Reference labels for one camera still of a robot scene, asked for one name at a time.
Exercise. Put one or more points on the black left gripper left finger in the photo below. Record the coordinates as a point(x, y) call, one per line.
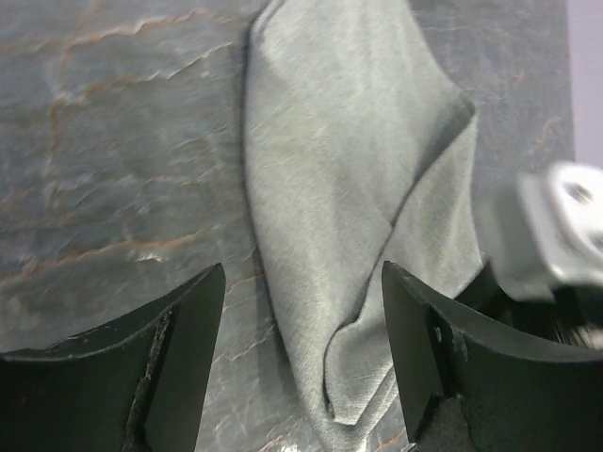
point(136, 383)

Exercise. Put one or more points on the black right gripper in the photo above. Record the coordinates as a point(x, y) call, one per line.
point(573, 317)

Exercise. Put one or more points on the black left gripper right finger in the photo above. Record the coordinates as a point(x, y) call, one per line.
point(470, 382)

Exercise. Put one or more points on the grey cloth napkin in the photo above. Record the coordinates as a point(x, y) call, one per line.
point(358, 150)

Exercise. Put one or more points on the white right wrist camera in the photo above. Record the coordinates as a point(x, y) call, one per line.
point(543, 231)

